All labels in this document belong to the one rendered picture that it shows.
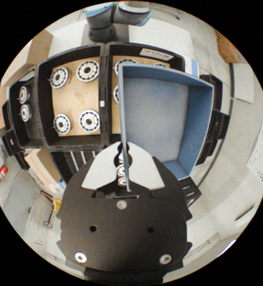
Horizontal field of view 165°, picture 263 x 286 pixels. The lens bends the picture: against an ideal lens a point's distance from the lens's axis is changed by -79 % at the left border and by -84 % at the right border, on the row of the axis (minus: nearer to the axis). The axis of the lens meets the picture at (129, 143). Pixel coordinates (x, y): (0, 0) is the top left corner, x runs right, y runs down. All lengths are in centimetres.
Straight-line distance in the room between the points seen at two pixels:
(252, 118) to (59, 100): 320
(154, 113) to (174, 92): 6
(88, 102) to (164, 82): 33
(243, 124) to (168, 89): 287
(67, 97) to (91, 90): 12
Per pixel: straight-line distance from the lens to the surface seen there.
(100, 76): 32
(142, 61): 46
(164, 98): 19
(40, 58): 76
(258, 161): 298
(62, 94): 49
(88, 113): 40
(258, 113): 296
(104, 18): 50
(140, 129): 18
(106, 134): 34
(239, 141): 304
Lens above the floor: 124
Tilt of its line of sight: 60 degrees down
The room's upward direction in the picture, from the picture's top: 165 degrees clockwise
